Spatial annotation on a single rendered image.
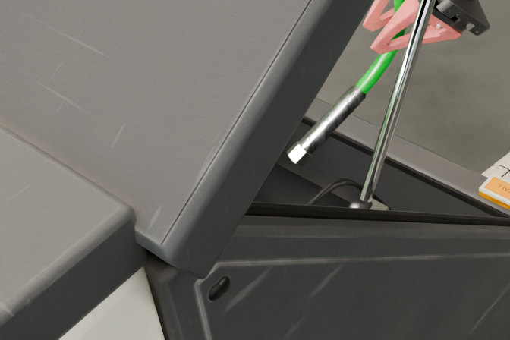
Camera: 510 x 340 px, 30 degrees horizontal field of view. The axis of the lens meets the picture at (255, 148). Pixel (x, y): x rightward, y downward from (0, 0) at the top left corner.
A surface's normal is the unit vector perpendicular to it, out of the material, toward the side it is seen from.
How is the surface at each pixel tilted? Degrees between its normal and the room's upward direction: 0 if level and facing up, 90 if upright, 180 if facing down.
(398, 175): 90
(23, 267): 0
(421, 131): 0
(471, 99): 0
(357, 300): 90
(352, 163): 90
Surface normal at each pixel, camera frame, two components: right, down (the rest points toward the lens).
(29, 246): -0.11, -0.73
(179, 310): 0.75, 0.39
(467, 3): 0.68, -0.52
